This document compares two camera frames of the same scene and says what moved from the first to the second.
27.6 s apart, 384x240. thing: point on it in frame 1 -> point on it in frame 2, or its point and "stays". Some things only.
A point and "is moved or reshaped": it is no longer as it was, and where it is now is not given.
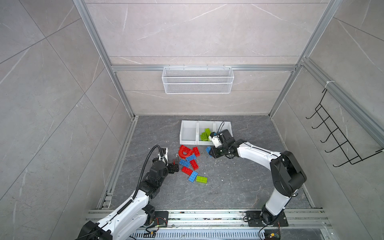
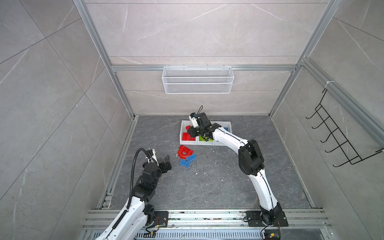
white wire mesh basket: [197, 80] stays
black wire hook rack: [344, 145] stays
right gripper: [213, 152] -> [191, 130]
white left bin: [188, 132] stays
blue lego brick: [184, 162] stays
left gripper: [171, 169] -> [168, 166]
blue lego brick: [191, 157] stays
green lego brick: [208, 132] is moved or reshaped
